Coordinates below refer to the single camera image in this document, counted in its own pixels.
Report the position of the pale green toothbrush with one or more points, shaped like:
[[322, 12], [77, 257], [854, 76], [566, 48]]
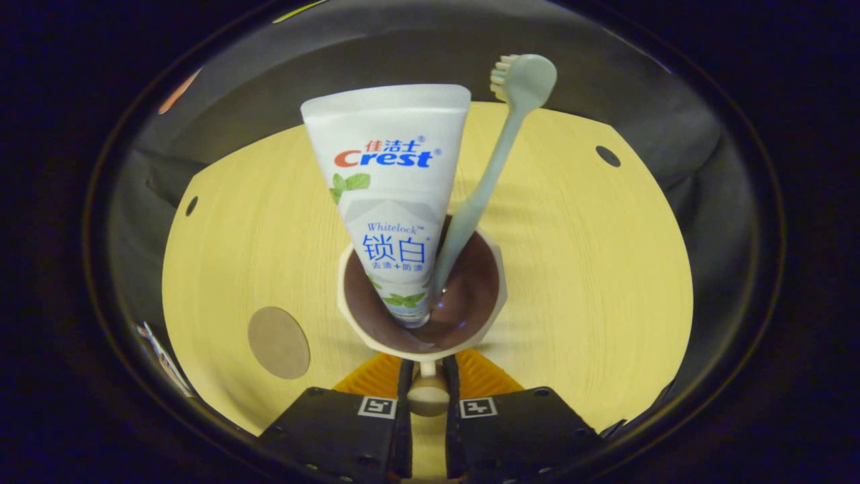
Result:
[[521, 87]]

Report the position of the white toothpaste tube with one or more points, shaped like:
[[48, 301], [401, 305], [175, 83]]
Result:
[[390, 195]]

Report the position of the white printed sheet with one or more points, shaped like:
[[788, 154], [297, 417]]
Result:
[[168, 363]]

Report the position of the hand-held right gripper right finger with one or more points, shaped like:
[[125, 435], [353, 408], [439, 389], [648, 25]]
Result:
[[524, 437]]

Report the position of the beige cup with brown inside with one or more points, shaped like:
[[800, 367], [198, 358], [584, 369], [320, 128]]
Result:
[[470, 316]]

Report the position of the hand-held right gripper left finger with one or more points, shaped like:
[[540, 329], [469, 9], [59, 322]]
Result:
[[336, 433]]

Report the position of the round grey-brown coaster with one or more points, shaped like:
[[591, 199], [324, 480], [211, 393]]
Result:
[[279, 343]]

